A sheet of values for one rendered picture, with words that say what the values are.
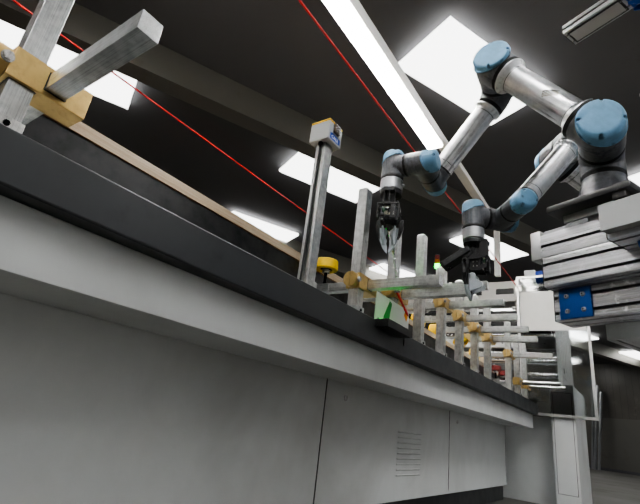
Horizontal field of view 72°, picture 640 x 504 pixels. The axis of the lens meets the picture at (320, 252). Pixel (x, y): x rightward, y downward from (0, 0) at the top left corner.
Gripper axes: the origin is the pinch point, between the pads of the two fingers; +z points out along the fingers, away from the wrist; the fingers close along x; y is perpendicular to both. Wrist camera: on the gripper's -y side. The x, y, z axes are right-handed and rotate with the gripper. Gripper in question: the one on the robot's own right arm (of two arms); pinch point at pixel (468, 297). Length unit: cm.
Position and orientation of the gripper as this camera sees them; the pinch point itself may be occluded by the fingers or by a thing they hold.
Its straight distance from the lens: 156.9
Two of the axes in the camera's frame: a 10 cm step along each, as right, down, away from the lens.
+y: 8.2, -1.2, -5.6
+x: 5.6, 3.6, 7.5
